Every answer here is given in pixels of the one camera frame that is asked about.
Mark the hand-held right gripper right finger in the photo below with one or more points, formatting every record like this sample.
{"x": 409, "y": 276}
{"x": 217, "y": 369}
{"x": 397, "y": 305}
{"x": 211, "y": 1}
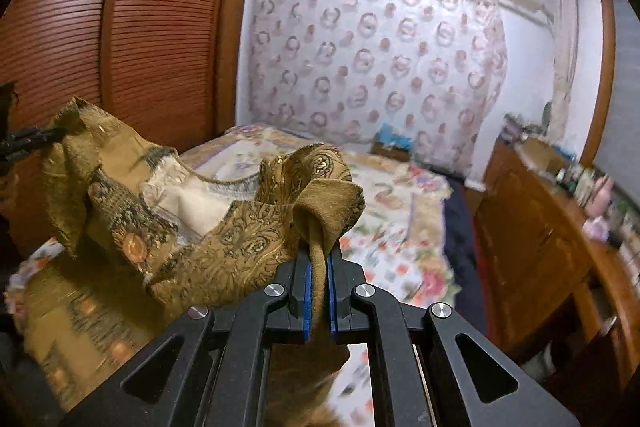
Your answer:
{"x": 332, "y": 297}

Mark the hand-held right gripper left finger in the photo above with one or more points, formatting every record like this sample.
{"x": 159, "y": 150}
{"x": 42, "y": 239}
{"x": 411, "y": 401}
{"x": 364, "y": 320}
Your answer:
{"x": 307, "y": 297}

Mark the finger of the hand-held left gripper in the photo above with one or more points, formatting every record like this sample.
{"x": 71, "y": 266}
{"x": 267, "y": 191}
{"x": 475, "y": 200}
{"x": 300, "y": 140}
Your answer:
{"x": 37, "y": 138}

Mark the golden patterned garment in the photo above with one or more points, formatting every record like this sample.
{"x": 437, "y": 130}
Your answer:
{"x": 220, "y": 232}

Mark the floral bed blanket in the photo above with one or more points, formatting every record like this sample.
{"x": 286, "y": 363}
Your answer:
{"x": 400, "y": 227}

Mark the brown wooden louvered wardrobe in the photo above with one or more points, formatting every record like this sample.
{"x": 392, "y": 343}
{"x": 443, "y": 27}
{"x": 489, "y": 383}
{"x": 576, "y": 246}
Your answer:
{"x": 125, "y": 32}

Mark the dark blue blanket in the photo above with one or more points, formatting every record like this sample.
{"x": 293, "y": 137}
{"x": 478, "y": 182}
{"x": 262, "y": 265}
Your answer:
{"x": 462, "y": 252}

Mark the blue box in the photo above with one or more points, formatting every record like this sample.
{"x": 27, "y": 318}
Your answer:
{"x": 392, "y": 138}

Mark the brown wooden cabinet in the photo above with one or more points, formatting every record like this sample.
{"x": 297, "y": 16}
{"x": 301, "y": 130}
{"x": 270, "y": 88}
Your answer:
{"x": 545, "y": 257}

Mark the cardboard box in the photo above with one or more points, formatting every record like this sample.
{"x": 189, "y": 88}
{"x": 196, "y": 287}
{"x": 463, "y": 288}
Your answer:
{"x": 542, "y": 155}

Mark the cluster of small bottles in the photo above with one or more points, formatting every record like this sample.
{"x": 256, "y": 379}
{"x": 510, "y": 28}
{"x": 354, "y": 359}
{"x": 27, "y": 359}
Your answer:
{"x": 575, "y": 184}

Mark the light purple container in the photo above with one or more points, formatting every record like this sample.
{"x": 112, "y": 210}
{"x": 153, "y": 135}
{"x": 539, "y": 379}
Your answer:
{"x": 597, "y": 228}

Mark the pink figurine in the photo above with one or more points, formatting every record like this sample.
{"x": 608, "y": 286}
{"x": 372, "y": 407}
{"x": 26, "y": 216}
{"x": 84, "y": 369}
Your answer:
{"x": 599, "y": 197}

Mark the cream window curtain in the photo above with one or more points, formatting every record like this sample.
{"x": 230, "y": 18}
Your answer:
{"x": 562, "y": 57}

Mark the wooden window frame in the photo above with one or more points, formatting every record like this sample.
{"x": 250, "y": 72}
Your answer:
{"x": 605, "y": 72}

